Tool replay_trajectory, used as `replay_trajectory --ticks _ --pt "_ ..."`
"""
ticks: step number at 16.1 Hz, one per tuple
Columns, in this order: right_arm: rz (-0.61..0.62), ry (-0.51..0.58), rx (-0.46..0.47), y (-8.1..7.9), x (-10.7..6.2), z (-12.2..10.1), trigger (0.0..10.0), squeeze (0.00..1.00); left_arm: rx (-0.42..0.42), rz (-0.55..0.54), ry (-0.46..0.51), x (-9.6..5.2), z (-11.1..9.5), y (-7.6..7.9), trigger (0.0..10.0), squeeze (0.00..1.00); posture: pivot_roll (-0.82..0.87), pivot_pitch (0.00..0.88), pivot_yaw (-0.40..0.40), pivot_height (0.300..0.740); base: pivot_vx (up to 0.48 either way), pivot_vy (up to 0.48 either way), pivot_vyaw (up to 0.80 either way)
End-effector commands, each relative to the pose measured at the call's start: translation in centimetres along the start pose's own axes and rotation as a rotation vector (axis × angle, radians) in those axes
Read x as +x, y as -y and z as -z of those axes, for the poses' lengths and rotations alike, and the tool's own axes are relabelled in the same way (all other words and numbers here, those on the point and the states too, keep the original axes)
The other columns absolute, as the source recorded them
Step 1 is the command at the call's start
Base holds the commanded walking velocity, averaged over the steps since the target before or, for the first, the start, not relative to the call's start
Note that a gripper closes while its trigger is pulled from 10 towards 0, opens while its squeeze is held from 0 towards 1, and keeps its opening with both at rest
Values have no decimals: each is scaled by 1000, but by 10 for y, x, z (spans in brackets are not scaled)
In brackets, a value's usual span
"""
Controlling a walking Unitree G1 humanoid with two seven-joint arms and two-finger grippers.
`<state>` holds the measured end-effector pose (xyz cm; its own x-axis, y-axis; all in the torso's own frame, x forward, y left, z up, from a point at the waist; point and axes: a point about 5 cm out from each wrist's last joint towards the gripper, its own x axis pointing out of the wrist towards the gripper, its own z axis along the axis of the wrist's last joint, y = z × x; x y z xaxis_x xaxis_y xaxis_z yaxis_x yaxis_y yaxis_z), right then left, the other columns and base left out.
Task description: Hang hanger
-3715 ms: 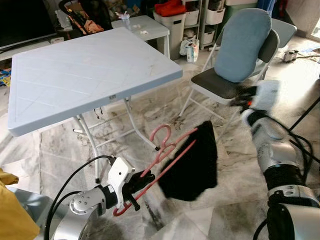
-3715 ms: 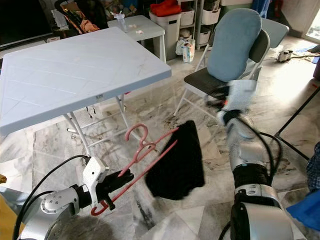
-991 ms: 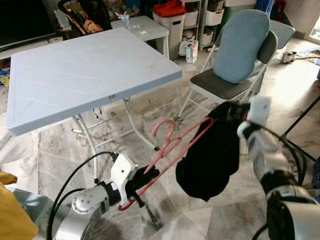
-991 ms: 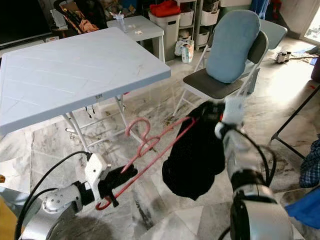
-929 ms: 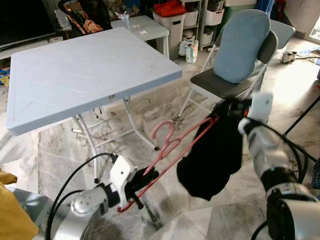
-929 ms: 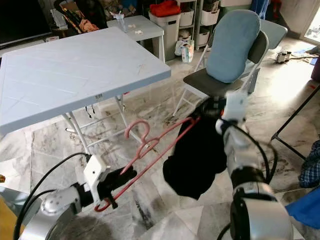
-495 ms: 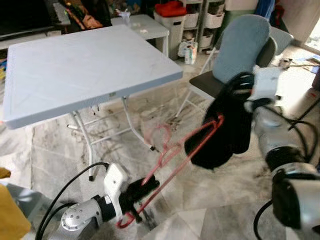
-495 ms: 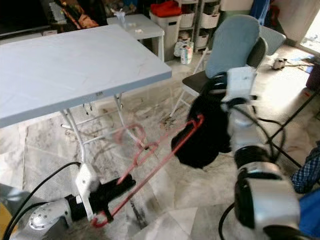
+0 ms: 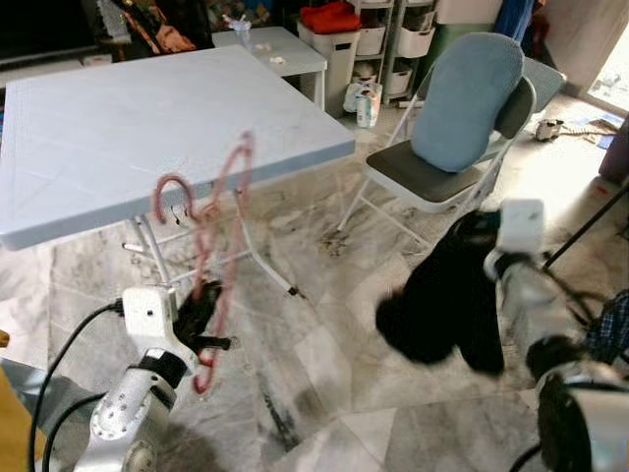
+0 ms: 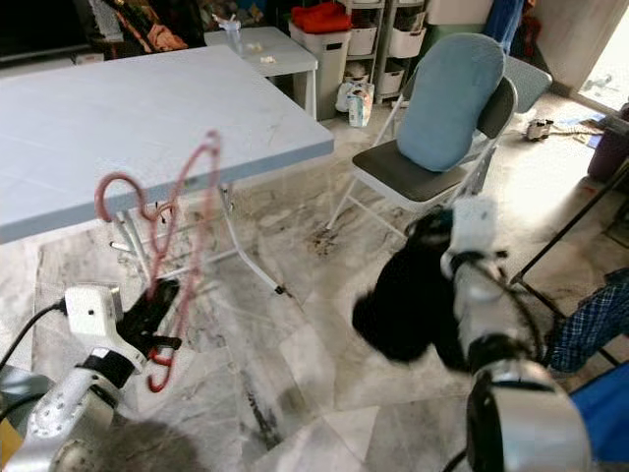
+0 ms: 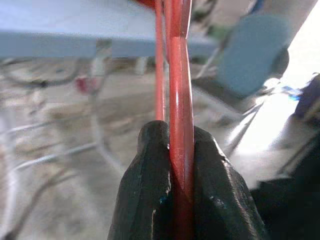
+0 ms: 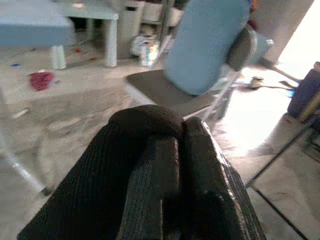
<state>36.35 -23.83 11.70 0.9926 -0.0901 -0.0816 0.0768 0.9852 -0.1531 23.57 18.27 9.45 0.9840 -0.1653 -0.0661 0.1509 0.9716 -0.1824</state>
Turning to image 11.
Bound black garment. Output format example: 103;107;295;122
249;134;320;240

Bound red plastic hanger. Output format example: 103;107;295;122
134;0;196;240

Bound grey folding chair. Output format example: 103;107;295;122
189;47;291;106

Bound purple armchair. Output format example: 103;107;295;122
294;73;320;123

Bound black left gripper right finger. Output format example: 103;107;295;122
191;125;270;240

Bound black metal drying rack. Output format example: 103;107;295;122
0;0;218;59

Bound light blue chair cushion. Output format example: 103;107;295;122
217;12;291;98

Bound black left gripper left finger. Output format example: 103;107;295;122
107;120;174;240

